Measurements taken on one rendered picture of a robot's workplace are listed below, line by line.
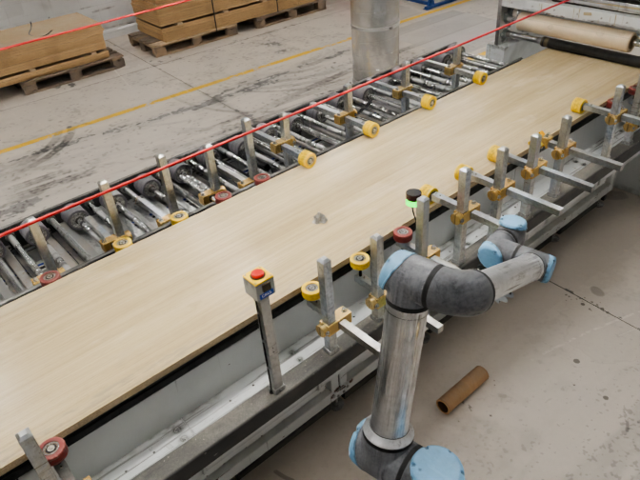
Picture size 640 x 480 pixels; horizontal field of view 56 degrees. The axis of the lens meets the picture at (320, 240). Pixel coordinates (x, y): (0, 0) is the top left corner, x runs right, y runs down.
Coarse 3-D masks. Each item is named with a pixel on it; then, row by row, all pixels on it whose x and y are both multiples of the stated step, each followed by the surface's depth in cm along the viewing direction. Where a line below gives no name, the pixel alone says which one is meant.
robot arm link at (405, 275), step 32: (416, 256) 148; (384, 288) 152; (416, 288) 144; (384, 320) 157; (416, 320) 151; (384, 352) 158; (416, 352) 156; (384, 384) 162; (384, 416) 166; (352, 448) 176; (384, 448) 168
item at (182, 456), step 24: (624, 144) 337; (600, 168) 318; (576, 192) 308; (528, 216) 286; (480, 240) 274; (456, 264) 260; (384, 312) 236; (312, 360) 222; (336, 360) 223; (288, 384) 213; (312, 384) 219; (240, 408) 206; (264, 408) 206; (216, 432) 198; (240, 432) 202; (168, 456) 192; (192, 456) 192; (216, 456) 198
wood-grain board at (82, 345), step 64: (576, 64) 386; (384, 128) 330; (448, 128) 325; (512, 128) 319; (256, 192) 284; (320, 192) 279; (384, 192) 275; (448, 192) 272; (128, 256) 249; (192, 256) 246; (256, 256) 243; (320, 256) 240; (0, 320) 222; (64, 320) 219; (128, 320) 217; (192, 320) 214; (0, 384) 196; (64, 384) 194; (128, 384) 192; (0, 448) 176
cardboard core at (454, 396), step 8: (480, 368) 293; (472, 376) 289; (480, 376) 290; (488, 376) 292; (456, 384) 287; (464, 384) 285; (472, 384) 286; (480, 384) 289; (448, 392) 283; (456, 392) 282; (464, 392) 283; (440, 400) 280; (448, 400) 279; (456, 400) 280; (440, 408) 283; (448, 408) 277
